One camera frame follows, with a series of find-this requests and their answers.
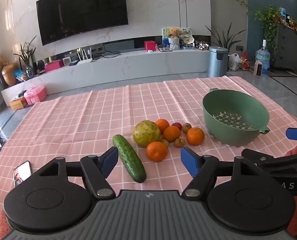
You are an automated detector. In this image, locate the brown kiwi front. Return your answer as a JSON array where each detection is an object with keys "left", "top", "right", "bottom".
[{"left": 174, "top": 137, "right": 186, "bottom": 148}]

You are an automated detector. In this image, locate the brown kiwi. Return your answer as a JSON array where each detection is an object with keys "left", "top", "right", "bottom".
[
  {"left": 182, "top": 123, "right": 192, "bottom": 134},
  {"left": 174, "top": 137, "right": 186, "bottom": 148},
  {"left": 161, "top": 139, "right": 169, "bottom": 147}
]

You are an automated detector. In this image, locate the orange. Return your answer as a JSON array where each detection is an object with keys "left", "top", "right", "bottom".
[
  {"left": 163, "top": 126, "right": 181, "bottom": 142},
  {"left": 146, "top": 141, "right": 168, "bottom": 162},
  {"left": 186, "top": 128, "right": 205, "bottom": 146},
  {"left": 155, "top": 119, "right": 170, "bottom": 134}
]

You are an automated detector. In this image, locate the brown kiwi back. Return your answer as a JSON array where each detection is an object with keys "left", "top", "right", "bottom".
[{"left": 182, "top": 123, "right": 192, "bottom": 134}]

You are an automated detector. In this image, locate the green cucumber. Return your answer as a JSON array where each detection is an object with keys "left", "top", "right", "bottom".
[{"left": 113, "top": 134, "right": 147, "bottom": 183}]

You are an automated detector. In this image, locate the large yellow-green pomelo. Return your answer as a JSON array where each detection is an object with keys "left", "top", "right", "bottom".
[{"left": 132, "top": 120, "right": 161, "bottom": 147}]

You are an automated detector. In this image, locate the green colander bowl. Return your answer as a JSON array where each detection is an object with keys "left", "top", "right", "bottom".
[{"left": 202, "top": 88, "right": 270, "bottom": 146}]

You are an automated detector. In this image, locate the red tomato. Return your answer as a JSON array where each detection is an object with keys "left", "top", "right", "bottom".
[{"left": 172, "top": 122, "right": 183, "bottom": 131}]

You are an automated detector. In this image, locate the pink checkered tablecloth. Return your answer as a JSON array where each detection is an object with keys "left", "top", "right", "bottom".
[{"left": 0, "top": 76, "right": 297, "bottom": 211}]

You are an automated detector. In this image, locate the smartphone on table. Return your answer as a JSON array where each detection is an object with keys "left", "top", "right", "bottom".
[{"left": 13, "top": 160, "right": 32, "bottom": 187}]

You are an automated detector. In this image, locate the small pink heater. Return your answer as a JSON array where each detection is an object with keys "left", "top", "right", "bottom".
[{"left": 253, "top": 60, "right": 263, "bottom": 77}]

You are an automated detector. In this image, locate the dark grey cabinet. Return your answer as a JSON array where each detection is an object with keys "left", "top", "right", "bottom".
[{"left": 273, "top": 24, "right": 297, "bottom": 70}]

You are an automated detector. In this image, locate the blue water jug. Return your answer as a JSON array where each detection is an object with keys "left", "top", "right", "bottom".
[{"left": 255, "top": 40, "right": 271, "bottom": 74}]

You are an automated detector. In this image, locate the pink box on floor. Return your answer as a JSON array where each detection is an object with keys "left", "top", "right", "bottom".
[{"left": 24, "top": 85, "right": 46, "bottom": 105}]

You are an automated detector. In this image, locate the white tv console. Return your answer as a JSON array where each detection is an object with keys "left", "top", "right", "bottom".
[{"left": 1, "top": 49, "right": 209, "bottom": 105}]

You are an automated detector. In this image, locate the white plastic bag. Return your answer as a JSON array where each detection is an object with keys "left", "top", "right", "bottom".
[{"left": 228, "top": 53, "right": 241, "bottom": 71}]

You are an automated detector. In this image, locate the cardboard box on floor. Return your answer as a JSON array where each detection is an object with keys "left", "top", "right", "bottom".
[{"left": 10, "top": 97, "right": 27, "bottom": 111}]

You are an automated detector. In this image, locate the blue-grey trash bin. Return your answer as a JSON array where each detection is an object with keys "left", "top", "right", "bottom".
[{"left": 208, "top": 47, "right": 228, "bottom": 77}]

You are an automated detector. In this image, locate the white wifi router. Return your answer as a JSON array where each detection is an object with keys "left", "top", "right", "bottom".
[{"left": 76, "top": 48, "right": 93, "bottom": 64}]

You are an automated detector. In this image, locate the pink box on console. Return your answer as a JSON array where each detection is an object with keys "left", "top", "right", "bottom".
[{"left": 44, "top": 60, "right": 64, "bottom": 73}]

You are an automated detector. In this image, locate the tall leaf potted plant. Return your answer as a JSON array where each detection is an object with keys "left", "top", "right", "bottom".
[{"left": 205, "top": 23, "right": 246, "bottom": 51}]

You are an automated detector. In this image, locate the hanging green pothos plant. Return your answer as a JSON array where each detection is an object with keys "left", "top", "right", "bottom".
[{"left": 254, "top": 5, "right": 281, "bottom": 51}]

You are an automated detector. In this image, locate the red box on console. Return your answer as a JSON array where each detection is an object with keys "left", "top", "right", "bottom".
[{"left": 144, "top": 41, "right": 156, "bottom": 51}]

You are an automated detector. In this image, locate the teddy bear bouquet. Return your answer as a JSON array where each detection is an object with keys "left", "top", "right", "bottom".
[{"left": 168, "top": 28, "right": 180, "bottom": 50}]

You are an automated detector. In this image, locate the brown round vase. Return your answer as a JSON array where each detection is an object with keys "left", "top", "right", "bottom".
[{"left": 2, "top": 62, "right": 18, "bottom": 86}]

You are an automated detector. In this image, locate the left potted green plant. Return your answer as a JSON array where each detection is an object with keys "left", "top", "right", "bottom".
[{"left": 14, "top": 36, "right": 36, "bottom": 79}]

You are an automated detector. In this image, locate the black wall television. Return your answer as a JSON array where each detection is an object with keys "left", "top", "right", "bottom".
[{"left": 36, "top": 0, "right": 128, "bottom": 45}]

